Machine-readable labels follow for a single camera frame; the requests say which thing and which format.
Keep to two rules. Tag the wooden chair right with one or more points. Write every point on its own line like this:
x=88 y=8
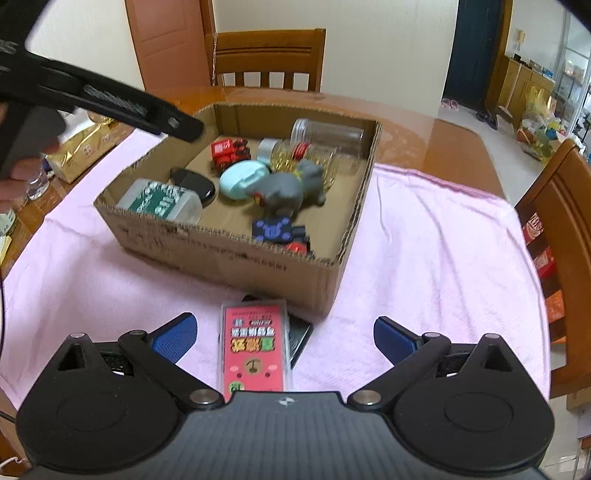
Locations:
x=561 y=197

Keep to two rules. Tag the red gift boxes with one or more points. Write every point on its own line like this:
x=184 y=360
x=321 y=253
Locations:
x=546 y=267

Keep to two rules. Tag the small jar silver lid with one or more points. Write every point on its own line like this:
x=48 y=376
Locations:
x=276 y=154

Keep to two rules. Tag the gold snack bag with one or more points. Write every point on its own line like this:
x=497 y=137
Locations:
x=85 y=144

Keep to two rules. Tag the pink table cloth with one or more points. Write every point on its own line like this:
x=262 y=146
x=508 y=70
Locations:
x=431 y=255

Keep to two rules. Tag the red toy car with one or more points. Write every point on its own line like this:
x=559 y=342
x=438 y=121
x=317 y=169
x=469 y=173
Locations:
x=227 y=152

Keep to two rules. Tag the wooden dining chair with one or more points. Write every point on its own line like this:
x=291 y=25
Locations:
x=289 y=52

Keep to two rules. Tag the shallow cardboard box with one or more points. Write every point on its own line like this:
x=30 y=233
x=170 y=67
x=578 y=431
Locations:
x=220 y=248

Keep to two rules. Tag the green white bottle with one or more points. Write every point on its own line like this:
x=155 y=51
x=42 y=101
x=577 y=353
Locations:
x=164 y=201

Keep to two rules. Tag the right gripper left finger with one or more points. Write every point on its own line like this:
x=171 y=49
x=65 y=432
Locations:
x=175 y=338

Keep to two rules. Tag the black oval case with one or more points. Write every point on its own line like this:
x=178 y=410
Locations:
x=199 y=184

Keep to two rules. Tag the yellow plastic bag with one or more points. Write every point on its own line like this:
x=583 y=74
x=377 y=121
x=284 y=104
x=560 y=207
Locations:
x=537 y=104

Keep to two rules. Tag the wooden cabinet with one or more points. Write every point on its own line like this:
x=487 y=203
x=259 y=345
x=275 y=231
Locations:
x=511 y=83

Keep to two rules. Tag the light blue egg case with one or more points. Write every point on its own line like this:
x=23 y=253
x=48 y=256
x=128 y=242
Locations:
x=236 y=179

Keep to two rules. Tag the person left hand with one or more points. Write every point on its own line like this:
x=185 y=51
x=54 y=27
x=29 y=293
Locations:
x=24 y=170

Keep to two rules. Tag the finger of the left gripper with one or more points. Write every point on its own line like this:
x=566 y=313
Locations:
x=74 y=87

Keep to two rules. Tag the blue black toy block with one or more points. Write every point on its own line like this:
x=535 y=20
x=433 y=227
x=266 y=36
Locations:
x=278 y=230

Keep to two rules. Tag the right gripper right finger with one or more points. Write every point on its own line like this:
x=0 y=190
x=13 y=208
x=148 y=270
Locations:
x=395 y=341

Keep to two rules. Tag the glass jar red lid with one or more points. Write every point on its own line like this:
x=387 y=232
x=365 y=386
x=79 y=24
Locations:
x=332 y=160

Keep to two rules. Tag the black flat case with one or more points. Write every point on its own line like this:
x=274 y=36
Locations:
x=298 y=334

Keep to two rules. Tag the grey elephant toy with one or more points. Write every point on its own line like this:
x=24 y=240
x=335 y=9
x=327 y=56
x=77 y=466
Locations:
x=282 y=194

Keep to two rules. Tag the red card pack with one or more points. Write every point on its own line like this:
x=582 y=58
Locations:
x=229 y=386

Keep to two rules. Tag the brown wooden door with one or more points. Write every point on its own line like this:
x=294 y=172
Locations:
x=169 y=39

